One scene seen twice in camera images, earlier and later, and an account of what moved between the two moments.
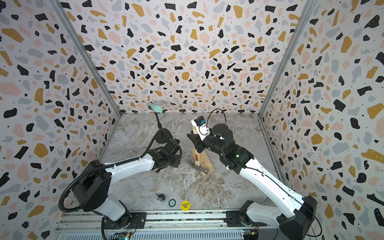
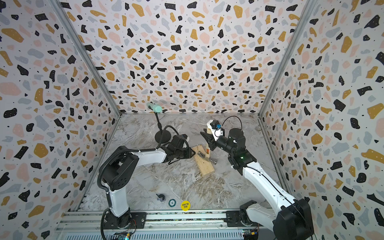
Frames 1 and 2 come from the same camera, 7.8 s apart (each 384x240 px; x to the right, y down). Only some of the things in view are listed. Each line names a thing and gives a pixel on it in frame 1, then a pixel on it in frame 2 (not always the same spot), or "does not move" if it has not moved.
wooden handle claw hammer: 197,165 to 207,154
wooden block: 202,159 does not move
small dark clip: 161,197 does not move
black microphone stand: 163,135 does not move
